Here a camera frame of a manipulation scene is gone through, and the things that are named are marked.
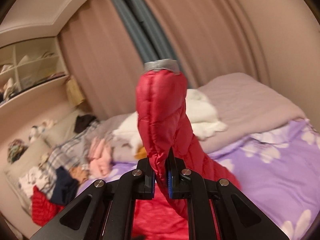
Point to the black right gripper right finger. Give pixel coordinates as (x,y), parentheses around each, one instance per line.
(217,209)

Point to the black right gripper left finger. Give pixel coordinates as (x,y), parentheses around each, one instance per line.
(103,210)

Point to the red puffer down jacket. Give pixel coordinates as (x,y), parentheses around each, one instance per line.
(164,126)

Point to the tan small garment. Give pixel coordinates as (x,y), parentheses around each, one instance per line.
(79,174)

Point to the navy blue garment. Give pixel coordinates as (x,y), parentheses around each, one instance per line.
(65,188)

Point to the pink folded garment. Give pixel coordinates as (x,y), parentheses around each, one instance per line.
(100,158)

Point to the red knit garment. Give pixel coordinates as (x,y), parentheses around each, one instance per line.
(43,210)

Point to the grey plaid shirt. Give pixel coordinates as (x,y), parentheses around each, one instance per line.
(69,149)

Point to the mustard orange cushion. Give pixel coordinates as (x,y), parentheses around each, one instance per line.
(141,153)

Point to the purple floral duvet cover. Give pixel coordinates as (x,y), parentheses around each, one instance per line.
(279,172)

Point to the white fluffy blanket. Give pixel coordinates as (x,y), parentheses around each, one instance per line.
(203,116)

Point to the black garment by pillow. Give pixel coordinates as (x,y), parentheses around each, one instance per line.
(82,122)

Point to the cream pillow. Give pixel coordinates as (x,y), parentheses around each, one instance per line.
(37,154)

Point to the small plush toy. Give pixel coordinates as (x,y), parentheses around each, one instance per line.
(37,130)

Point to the grey beige quilt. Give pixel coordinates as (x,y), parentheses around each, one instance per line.
(245,105)

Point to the yellow curtain tassel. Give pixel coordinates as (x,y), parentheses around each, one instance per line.
(74,92)

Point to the pinkish beige curtain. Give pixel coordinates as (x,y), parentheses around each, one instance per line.
(274,41)

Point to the cream wall shelf unit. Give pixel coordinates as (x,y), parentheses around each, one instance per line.
(28,69)

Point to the blue grey window frame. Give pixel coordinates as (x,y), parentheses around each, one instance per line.
(144,30)

